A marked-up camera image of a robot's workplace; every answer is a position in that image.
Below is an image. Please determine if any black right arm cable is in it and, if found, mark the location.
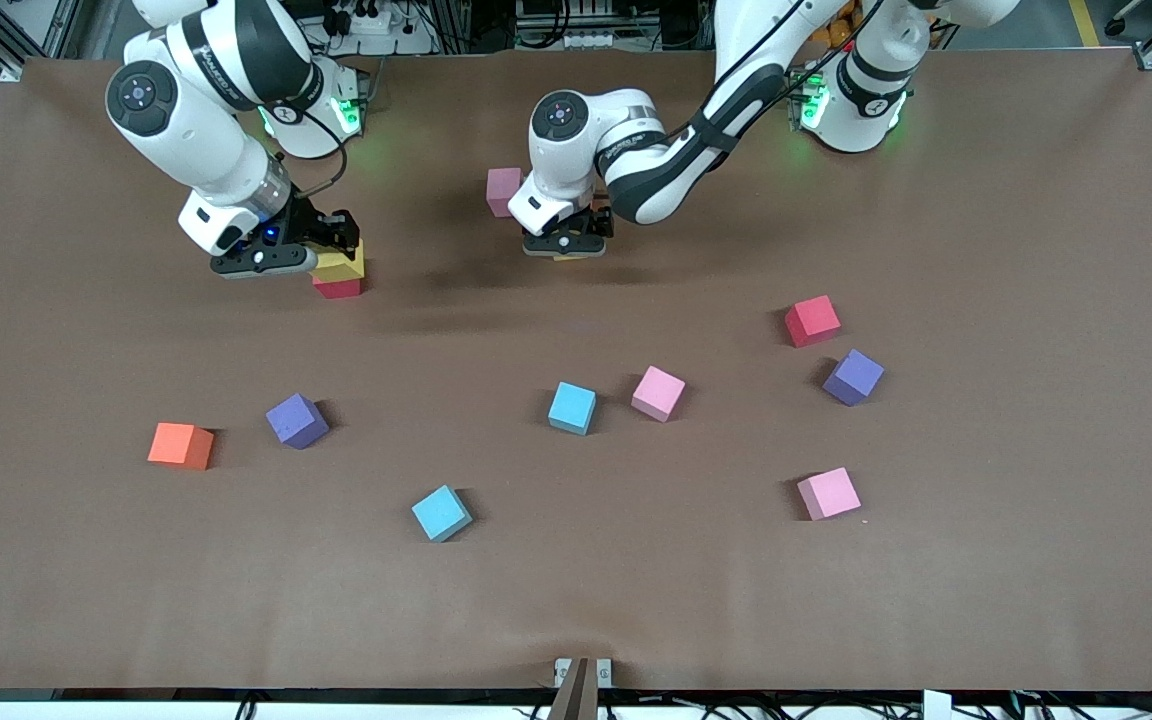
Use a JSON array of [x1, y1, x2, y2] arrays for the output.
[[281, 105, 349, 201]]

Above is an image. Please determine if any white table edge rail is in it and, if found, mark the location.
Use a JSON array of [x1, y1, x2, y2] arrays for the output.
[[0, 688, 1152, 720]]

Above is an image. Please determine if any grey camera support post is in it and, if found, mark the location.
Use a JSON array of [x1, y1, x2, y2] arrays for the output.
[[547, 657, 600, 720]]

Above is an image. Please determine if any small metal bracket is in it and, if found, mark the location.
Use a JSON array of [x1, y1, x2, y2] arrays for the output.
[[554, 657, 614, 689]]

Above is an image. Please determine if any brown paper table cover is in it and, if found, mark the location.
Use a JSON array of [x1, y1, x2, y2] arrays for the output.
[[0, 48, 1152, 693]]

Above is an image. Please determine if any white power strip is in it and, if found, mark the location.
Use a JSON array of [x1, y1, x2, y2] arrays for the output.
[[321, 0, 409, 37]]

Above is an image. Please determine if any pink foam cube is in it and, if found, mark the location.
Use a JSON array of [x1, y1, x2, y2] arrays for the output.
[[486, 167, 527, 219], [797, 467, 862, 522], [631, 365, 687, 423]]

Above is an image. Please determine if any blue foam cube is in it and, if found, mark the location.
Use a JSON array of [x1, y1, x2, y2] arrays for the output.
[[411, 485, 474, 543], [547, 381, 598, 436]]

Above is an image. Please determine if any purple foam cube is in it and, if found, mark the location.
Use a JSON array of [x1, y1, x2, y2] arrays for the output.
[[265, 393, 330, 450], [822, 348, 886, 407]]

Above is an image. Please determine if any metal equipment rack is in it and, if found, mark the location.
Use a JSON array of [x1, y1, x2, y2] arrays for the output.
[[514, 0, 619, 51]]

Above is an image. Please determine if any bag of orange items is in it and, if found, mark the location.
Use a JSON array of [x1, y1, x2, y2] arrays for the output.
[[814, 0, 859, 47]]

